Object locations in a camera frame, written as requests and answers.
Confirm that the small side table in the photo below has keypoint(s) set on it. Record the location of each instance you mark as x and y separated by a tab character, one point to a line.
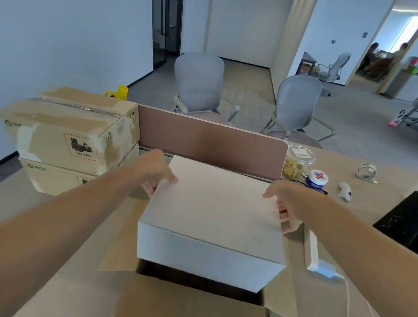
307	64

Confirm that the white low cabinet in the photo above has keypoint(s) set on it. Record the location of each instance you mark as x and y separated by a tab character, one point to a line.
409	87

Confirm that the yellow bag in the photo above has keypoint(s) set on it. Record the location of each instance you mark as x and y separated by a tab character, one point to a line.
118	92

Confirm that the pink object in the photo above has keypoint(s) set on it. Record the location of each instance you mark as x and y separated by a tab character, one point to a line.
396	120

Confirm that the person's left thumb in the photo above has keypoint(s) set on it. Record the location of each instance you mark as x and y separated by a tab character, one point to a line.
168	176

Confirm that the small jar with blue-white lid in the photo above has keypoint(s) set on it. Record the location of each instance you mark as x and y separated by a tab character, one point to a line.
317	179

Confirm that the open brown cardboard box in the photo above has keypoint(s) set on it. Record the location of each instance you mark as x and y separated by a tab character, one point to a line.
184	311

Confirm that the black keyboard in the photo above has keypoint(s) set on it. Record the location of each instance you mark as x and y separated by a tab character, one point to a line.
412	224

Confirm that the pink desk divider panel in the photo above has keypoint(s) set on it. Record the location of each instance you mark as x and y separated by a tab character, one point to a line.
211	141

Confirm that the person's right thumb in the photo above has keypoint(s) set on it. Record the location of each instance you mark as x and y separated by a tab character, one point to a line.
273	192

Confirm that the clear plastic snack tub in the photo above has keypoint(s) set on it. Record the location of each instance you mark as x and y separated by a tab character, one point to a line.
298	161

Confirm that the clear tape roll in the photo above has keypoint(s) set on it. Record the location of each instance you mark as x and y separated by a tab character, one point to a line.
366	172

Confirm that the person's right hand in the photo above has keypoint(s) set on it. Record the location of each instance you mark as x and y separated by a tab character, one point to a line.
290	199

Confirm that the black eyeglasses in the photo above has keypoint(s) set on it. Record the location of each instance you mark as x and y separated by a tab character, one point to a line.
322	191

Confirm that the person's left hand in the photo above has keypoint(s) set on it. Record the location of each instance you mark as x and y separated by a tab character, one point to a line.
150	168

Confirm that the white power adapter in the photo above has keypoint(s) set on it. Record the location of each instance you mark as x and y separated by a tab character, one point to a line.
313	251

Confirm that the person's right forearm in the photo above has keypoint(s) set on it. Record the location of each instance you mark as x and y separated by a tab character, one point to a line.
367	257

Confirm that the person's left forearm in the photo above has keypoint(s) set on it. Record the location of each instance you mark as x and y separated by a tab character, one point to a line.
42	239

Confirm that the dark glass door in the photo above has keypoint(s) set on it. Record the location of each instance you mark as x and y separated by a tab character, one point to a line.
168	16

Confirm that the white cardboard box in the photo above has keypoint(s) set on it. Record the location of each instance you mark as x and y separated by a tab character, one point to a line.
213	221

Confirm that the taped brown shipping carton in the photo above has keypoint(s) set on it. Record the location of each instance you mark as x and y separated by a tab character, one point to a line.
66	125
52	180

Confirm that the white handheld controller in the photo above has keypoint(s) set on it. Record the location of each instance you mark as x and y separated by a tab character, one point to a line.
345	191

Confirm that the white office chair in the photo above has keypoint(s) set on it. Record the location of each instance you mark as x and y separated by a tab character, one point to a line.
334	69

